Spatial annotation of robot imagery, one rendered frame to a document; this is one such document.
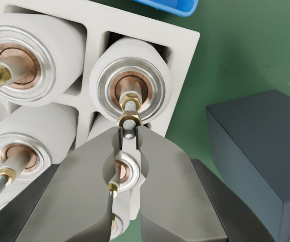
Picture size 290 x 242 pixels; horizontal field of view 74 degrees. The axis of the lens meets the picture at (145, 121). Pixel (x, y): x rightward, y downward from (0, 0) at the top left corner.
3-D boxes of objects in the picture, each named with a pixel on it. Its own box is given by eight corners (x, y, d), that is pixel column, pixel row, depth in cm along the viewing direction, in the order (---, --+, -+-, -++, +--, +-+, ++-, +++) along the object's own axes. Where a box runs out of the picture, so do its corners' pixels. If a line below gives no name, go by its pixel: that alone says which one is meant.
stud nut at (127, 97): (129, 89, 18) (129, 92, 17) (143, 100, 19) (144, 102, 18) (117, 105, 19) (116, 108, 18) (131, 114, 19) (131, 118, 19)
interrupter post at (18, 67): (33, 59, 20) (15, 66, 17) (29, 80, 21) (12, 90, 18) (7, 49, 19) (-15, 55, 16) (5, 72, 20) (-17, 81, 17)
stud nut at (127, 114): (128, 105, 15) (127, 109, 14) (146, 117, 15) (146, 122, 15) (114, 123, 15) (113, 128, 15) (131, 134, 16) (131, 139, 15)
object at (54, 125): (32, 102, 41) (-34, 157, 25) (60, 71, 38) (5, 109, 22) (70, 131, 44) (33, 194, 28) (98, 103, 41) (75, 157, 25)
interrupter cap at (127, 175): (89, 143, 25) (88, 146, 24) (146, 153, 26) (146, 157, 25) (82, 185, 28) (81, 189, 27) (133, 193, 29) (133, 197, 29)
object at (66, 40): (103, 30, 35) (77, 40, 19) (88, 79, 39) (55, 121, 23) (48, 5, 33) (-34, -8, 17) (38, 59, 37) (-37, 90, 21)
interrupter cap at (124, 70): (153, 45, 20) (154, 46, 19) (172, 110, 23) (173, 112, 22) (85, 69, 20) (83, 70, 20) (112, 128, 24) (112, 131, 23)
